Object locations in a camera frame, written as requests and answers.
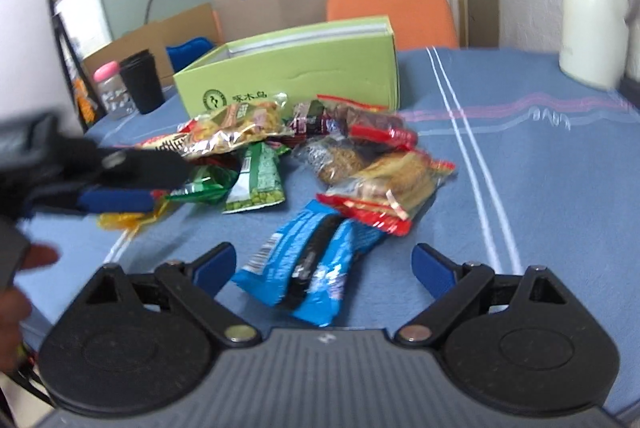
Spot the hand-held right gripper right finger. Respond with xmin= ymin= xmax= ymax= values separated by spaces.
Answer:
xmin=392 ymin=243 xmax=563 ymax=346

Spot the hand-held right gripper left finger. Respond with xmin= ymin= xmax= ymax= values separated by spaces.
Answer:
xmin=82 ymin=242 xmax=263 ymax=349

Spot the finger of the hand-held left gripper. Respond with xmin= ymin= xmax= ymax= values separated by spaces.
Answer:
xmin=95 ymin=147 xmax=192 ymax=190
xmin=62 ymin=188 xmax=157 ymax=216

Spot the yellow cake packet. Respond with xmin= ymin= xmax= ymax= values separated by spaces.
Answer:
xmin=96 ymin=200 xmax=171 ymax=231

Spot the blue cookie packet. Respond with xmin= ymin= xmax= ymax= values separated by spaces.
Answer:
xmin=231 ymin=199 xmax=383 ymax=328

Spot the dark green snack packet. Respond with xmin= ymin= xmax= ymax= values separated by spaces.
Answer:
xmin=167 ymin=168 xmax=238 ymax=204

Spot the green pea packet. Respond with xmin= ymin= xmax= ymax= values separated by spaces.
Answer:
xmin=222 ymin=143 xmax=286 ymax=214

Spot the red-edged clear biscuit packet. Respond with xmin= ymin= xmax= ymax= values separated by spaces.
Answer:
xmin=317 ymin=150 xmax=457 ymax=236

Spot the golden crisps packet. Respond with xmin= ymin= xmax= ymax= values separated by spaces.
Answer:
xmin=180 ymin=94 xmax=293 ymax=156

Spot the clear packet round dark cookie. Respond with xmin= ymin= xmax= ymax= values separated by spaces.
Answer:
xmin=292 ymin=138 xmax=371 ymax=186

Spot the dark red snack packet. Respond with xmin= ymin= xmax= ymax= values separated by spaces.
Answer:
xmin=317 ymin=94 xmax=418 ymax=151

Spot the maroon snack packet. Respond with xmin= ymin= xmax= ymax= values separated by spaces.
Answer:
xmin=287 ymin=100 xmax=333 ymax=139

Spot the light green cardboard box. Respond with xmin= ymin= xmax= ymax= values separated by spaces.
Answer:
xmin=172 ymin=15 xmax=401 ymax=116

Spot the person's left hand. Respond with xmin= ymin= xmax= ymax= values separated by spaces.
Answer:
xmin=0 ymin=244 xmax=62 ymax=374

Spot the clear bottle pink cap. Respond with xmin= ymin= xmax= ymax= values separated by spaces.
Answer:
xmin=94 ymin=62 xmax=136 ymax=121

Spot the black cup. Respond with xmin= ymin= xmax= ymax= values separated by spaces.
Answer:
xmin=119 ymin=49 xmax=166 ymax=115

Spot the blue striped tablecloth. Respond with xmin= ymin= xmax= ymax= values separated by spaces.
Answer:
xmin=20 ymin=47 xmax=640 ymax=414

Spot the blue plastic object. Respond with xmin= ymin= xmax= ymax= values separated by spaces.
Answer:
xmin=166 ymin=37 xmax=213 ymax=74

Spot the brown cardboard box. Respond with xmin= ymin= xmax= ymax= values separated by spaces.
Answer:
xmin=82 ymin=3 xmax=221 ymax=74

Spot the orange chair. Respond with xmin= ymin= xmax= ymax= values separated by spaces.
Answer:
xmin=325 ymin=0 xmax=460 ymax=50

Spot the white thermos jug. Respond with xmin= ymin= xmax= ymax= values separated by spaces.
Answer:
xmin=557 ymin=0 xmax=640 ymax=91

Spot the white panel black frame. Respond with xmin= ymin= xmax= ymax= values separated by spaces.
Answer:
xmin=0 ymin=0 xmax=83 ymax=134

